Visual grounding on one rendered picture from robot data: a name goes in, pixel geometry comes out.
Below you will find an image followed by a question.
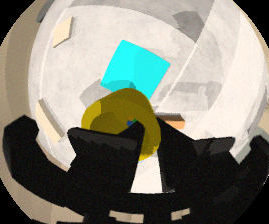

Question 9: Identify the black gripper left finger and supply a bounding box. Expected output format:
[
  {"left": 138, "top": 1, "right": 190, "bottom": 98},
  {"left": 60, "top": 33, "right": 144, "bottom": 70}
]
[{"left": 67, "top": 120, "right": 146, "bottom": 192}]

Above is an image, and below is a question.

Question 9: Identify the cream flat square tile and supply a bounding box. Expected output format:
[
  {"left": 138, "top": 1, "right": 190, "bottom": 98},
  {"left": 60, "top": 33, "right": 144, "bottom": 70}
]
[{"left": 52, "top": 16, "right": 73, "bottom": 48}]

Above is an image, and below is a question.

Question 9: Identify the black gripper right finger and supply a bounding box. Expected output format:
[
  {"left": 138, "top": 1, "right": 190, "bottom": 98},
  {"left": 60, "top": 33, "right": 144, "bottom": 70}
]
[{"left": 155, "top": 117, "right": 235, "bottom": 193}]

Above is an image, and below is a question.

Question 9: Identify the tan flat bar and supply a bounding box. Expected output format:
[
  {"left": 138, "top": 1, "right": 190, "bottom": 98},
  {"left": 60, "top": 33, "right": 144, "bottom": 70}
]
[{"left": 155, "top": 116, "right": 186, "bottom": 129}]

